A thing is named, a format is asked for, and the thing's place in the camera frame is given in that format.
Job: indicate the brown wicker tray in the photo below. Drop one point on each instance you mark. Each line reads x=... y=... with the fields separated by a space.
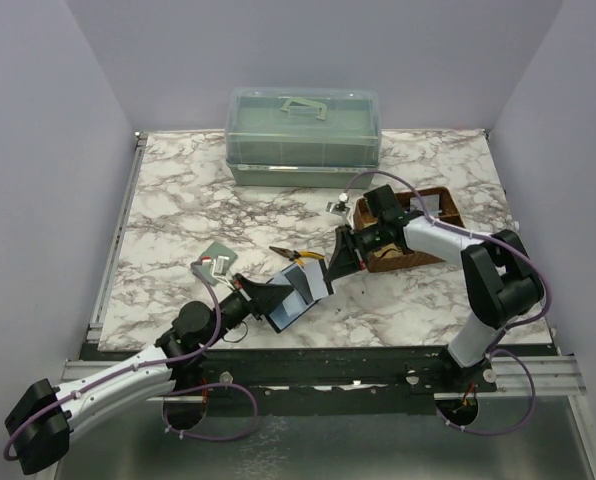
x=390 y=258

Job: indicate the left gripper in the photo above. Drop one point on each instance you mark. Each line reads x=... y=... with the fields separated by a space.
x=262 y=296

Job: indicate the green snap wallet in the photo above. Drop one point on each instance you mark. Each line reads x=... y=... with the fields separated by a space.
x=214 y=249

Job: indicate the silver card in tray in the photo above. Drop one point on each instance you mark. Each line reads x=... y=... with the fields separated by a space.
x=430 y=202

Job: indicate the black mounting rail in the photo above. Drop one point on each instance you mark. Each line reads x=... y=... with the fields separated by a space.
x=324 y=382

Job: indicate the yellow black pliers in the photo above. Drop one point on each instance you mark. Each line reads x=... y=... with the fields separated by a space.
x=296 y=256

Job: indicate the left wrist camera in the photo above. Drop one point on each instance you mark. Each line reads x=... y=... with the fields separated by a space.
x=219 y=268

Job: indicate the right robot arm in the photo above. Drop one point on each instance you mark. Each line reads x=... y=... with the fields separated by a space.
x=501 y=283

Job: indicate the green plastic storage box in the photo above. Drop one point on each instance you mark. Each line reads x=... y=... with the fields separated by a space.
x=310 y=137

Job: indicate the grey credit card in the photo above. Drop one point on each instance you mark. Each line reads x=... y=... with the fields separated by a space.
x=299 y=281

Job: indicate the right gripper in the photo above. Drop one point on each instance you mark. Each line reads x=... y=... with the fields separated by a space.
x=344 y=260

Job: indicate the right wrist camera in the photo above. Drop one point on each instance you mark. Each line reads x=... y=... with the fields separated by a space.
x=340 y=207

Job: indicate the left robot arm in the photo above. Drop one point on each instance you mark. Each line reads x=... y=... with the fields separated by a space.
x=47 y=418

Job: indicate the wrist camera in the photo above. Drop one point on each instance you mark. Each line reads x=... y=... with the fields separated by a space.
x=340 y=207
x=219 y=268

